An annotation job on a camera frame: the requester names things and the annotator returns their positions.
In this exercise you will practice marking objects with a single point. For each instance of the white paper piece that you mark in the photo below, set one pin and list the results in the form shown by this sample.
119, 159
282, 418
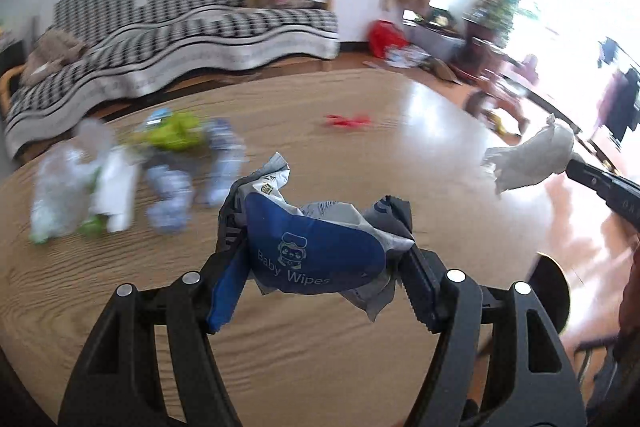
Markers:
117, 187

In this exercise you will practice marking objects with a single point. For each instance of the dark hanging clothes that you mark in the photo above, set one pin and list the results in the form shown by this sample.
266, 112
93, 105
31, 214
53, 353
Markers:
622, 102

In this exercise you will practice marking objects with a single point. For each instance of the white tissue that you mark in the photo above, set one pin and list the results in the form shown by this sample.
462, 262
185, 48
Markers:
530, 157

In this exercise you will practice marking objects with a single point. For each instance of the blue white wrapper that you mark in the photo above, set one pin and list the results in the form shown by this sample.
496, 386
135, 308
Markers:
170, 197
225, 162

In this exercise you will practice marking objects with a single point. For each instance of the green snack packet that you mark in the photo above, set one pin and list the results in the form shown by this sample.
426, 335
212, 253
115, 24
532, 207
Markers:
175, 132

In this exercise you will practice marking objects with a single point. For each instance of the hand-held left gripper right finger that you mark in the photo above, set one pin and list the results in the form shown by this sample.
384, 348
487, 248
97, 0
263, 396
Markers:
420, 287

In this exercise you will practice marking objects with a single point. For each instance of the pink plastic stool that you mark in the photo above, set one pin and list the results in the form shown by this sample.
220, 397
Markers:
505, 87

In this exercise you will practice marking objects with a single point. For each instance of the blue baby wipes packet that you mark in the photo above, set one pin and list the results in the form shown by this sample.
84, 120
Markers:
310, 252

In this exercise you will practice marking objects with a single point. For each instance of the papers on floor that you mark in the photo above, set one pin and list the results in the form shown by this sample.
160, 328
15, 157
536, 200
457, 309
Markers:
407, 56

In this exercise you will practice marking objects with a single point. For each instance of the clear plastic bottle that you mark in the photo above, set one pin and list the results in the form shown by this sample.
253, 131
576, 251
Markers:
60, 187

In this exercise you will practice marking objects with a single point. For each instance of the black metal chair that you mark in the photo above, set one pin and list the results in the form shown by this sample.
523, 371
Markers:
600, 372

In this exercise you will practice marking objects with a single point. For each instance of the red bag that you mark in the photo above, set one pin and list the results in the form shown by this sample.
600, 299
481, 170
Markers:
385, 37

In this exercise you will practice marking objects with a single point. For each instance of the red wrapper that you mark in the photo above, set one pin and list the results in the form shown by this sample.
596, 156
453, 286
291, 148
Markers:
345, 121

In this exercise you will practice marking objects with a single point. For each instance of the black waste bin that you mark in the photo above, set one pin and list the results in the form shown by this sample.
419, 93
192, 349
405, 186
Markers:
547, 292

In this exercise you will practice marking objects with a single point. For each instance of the brown plush cloth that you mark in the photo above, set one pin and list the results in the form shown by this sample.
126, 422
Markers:
55, 52

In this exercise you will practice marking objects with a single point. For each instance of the grey low cabinet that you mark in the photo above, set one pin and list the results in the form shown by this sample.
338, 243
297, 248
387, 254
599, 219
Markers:
435, 37

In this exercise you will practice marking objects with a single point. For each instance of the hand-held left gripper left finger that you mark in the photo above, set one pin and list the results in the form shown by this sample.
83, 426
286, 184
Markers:
226, 232

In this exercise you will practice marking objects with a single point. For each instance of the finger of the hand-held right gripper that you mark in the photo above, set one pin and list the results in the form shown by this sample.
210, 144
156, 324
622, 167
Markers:
600, 187

